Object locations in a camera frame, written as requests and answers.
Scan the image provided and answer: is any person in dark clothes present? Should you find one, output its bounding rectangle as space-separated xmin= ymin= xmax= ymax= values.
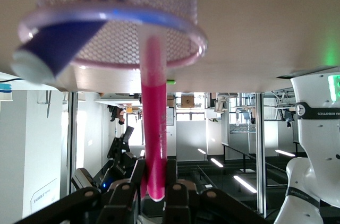
xmin=109 ymin=104 xmax=128 ymax=126

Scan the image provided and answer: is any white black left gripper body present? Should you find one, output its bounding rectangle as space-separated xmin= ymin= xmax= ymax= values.
xmin=107 ymin=136 xmax=138 ymax=180

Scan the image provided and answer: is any brown cardboard box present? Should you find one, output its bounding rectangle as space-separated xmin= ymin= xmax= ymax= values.
xmin=180 ymin=94 xmax=196 ymax=109

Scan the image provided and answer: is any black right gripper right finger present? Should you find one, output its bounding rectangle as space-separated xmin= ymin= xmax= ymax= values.
xmin=163 ymin=159 xmax=269 ymax=224

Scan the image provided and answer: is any aluminium frame post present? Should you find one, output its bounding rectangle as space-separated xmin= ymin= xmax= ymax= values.
xmin=67 ymin=91 xmax=78 ymax=195
xmin=256 ymin=92 xmax=267 ymax=217

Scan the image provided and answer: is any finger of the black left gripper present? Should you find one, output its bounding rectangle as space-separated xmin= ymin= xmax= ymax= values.
xmin=121 ymin=125 xmax=135 ymax=145

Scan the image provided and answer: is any purple marker with clear cap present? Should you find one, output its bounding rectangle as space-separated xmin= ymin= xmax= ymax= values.
xmin=11 ymin=0 xmax=157 ymax=84

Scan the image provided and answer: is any pink mesh pen holder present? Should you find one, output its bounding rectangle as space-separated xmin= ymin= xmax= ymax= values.
xmin=18 ymin=0 xmax=208 ymax=70

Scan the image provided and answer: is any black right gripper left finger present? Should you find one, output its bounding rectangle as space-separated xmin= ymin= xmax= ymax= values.
xmin=15 ymin=159 xmax=146 ymax=224

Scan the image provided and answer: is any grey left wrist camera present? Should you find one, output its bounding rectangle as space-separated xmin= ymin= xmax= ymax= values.
xmin=71 ymin=167 xmax=107 ymax=191

